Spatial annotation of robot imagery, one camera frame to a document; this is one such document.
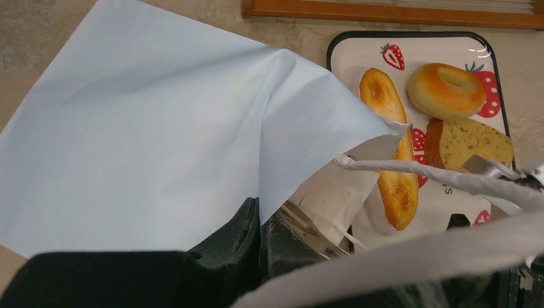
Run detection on strawberry print white tray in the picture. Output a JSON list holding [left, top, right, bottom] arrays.
[[327, 31, 509, 248]]

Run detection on metal tongs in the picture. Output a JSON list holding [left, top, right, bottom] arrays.
[[463, 155, 543, 193]]

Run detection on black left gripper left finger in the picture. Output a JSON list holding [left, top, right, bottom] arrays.
[[1, 198, 260, 307]]

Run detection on orange bagel fake bread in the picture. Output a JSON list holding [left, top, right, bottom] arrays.
[[406, 63, 487, 121]]

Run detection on light blue paper bag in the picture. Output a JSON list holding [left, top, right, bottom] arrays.
[[0, 0, 544, 308]]

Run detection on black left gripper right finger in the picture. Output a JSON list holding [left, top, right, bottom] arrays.
[[259, 212, 520, 308]]

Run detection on orange wooden shelf rack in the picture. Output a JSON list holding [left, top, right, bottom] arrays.
[[241, 1, 543, 30]]

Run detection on long fake baguette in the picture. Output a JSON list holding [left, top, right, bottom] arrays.
[[359, 67, 420, 232]]

